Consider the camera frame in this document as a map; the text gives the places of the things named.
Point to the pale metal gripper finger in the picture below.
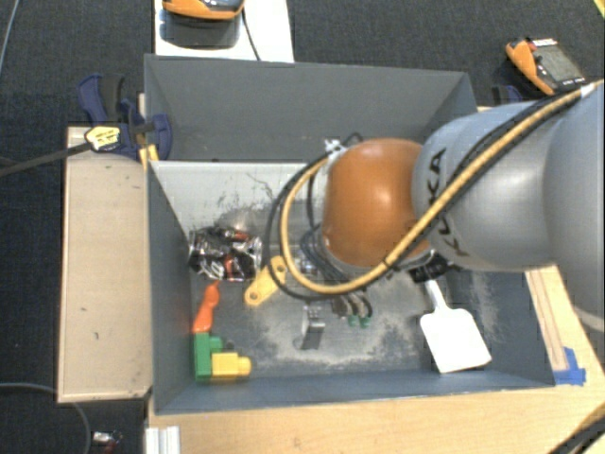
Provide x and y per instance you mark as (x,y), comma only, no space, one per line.
(313,335)

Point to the yellow flat piece with holes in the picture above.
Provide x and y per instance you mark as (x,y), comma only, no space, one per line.
(264,286)

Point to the yellow toy block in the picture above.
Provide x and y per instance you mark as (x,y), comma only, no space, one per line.
(229,365)

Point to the orange toy carrot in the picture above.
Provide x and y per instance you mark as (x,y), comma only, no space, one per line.
(207,308)

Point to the white plastic spatula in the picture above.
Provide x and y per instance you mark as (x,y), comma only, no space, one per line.
(456,338)

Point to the green toy block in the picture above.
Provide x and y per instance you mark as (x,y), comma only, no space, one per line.
(203,355)

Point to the crushed black and red can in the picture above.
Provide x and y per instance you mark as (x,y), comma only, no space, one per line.
(224,253)

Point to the grey metal bin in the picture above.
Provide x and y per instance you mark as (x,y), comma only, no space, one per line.
(264,111)

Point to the pale wood flat board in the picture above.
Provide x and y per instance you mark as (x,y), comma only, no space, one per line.
(106,272)

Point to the black cylinder on white bracket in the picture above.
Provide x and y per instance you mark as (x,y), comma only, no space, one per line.
(430,268)

